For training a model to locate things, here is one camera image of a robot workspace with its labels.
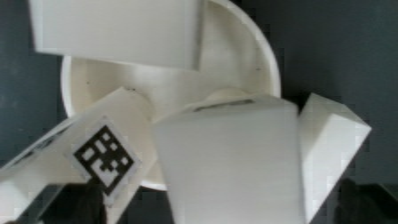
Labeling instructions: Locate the white round stool seat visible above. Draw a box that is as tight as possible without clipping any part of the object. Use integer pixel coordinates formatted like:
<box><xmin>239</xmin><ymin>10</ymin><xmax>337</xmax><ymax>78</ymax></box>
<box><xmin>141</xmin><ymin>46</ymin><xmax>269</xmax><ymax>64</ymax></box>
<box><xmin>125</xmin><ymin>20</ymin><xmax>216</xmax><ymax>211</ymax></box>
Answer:
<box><xmin>58</xmin><ymin>0</ymin><xmax>284</xmax><ymax>192</ymax></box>

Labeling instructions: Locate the white stool leg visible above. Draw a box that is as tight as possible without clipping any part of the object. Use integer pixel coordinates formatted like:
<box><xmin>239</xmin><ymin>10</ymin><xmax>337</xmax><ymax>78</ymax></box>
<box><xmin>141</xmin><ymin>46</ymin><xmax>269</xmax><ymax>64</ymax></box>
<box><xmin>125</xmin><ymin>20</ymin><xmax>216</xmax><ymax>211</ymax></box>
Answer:
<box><xmin>0</xmin><ymin>88</ymin><xmax>156</xmax><ymax>224</ymax></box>
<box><xmin>152</xmin><ymin>94</ymin><xmax>371</xmax><ymax>224</ymax></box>
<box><xmin>28</xmin><ymin>0</ymin><xmax>205</xmax><ymax>70</ymax></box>

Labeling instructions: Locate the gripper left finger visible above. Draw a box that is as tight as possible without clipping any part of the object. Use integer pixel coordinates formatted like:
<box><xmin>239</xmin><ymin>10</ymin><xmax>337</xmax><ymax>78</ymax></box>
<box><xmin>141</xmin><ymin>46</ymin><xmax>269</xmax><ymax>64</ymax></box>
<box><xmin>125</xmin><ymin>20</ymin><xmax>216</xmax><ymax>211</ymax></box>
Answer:
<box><xmin>15</xmin><ymin>181</ymin><xmax>106</xmax><ymax>224</ymax></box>

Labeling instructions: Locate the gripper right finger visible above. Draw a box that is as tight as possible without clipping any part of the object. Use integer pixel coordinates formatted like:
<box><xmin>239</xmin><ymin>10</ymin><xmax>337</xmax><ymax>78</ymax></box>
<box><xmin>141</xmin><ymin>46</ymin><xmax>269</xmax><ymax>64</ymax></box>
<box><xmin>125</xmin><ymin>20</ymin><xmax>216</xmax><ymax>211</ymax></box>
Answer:
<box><xmin>333</xmin><ymin>179</ymin><xmax>398</xmax><ymax>224</ymax></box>

